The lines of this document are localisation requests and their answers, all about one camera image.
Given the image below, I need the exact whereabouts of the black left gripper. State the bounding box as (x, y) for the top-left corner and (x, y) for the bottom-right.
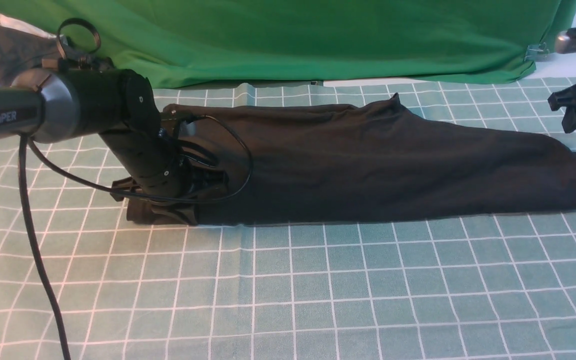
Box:
(99, 125), (229, 226)

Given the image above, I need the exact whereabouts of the dark gray long-sleeve top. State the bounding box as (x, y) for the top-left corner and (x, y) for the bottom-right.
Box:
(125, 93), (576, 227)

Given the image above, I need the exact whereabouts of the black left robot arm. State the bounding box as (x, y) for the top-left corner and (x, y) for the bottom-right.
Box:
(0, 68), (230, 224)

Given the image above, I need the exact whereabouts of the metal binder clip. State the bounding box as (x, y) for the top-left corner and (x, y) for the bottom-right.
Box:
(523, 42), (551, 62)

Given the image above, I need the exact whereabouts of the green backdrop cloth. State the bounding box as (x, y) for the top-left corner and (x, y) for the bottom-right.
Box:
(0, 0), (576, 89)

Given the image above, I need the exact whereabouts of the mint grid tablecloth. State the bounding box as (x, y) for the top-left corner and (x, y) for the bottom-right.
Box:
(0, 77), (576, 360)

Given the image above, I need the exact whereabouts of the crumpled dark gray garment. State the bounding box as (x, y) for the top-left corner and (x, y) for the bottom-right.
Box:
(0, 26), (62, 86)

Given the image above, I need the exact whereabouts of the white cloth piece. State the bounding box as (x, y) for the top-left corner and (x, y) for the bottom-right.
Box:
(0, 13), (57, 40)

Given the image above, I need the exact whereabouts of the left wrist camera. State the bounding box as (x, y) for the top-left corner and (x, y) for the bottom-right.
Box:
(160, 111), (200, 140)

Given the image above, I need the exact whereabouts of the black camera cable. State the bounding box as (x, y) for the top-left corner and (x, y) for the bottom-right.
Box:
(17, 17), (255, 360)

